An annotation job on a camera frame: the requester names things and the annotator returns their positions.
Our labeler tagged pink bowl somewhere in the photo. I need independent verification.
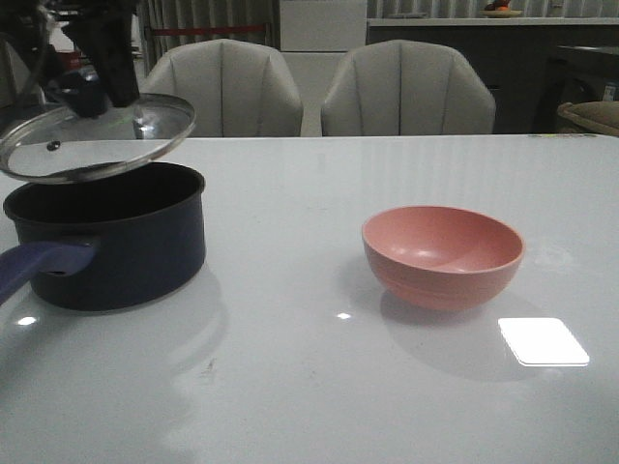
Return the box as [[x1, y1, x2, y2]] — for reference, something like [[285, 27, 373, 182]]
[[362, 206, 525, 311]]

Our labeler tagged right beige armchair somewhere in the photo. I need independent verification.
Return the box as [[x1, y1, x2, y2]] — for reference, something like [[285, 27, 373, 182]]
[[320, 40, 496, 136]]

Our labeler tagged white refrigerator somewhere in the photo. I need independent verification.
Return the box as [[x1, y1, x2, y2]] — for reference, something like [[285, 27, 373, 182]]
[[279, 1, 368, 137]]

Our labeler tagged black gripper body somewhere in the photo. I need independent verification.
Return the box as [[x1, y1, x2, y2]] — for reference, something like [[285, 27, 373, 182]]
[[1, 1, 137, 53]]

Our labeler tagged left beige armchair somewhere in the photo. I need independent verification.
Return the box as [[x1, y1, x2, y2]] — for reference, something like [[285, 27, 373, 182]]
[[143, 39, 304, 137]]

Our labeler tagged tan cushion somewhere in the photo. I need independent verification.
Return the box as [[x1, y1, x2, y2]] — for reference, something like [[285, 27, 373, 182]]
[[557, 101, 619, 137]]

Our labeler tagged dark kitchen counter cabinet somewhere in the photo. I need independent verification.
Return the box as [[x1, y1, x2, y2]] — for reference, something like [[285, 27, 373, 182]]
[[367, 17, 618, 133]]

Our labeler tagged grey curtain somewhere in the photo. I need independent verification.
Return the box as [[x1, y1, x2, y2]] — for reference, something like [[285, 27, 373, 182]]
[[136, 0, 280, 73]]

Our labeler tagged red belt stanchion barrier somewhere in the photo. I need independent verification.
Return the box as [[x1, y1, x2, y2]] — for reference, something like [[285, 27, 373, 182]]
[[150, 23, 271, 37]]

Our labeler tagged glass lid with blue knob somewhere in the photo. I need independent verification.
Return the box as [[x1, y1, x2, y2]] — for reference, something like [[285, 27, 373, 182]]
[[1, 66, 195, 185]]

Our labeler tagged dark blue saucepan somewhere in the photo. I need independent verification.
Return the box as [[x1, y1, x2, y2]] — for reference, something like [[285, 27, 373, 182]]
[[1, 162, 206, 311]]

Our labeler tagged fruit plate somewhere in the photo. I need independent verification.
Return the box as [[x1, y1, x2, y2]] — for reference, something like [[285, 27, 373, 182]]
[[481, 0, 522, 18]]

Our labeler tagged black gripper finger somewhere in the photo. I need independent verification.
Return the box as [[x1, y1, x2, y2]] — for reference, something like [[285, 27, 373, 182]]
[[62, 14, 139, 107]]

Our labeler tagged beige armchair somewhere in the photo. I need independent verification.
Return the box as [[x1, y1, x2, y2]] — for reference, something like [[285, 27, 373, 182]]
[[320, 40, 496, 136], [143, 39, 304, 137]]

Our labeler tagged black washing machine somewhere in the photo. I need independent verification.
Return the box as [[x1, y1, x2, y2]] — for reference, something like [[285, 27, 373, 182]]
[[533, 45, 618, 132]]

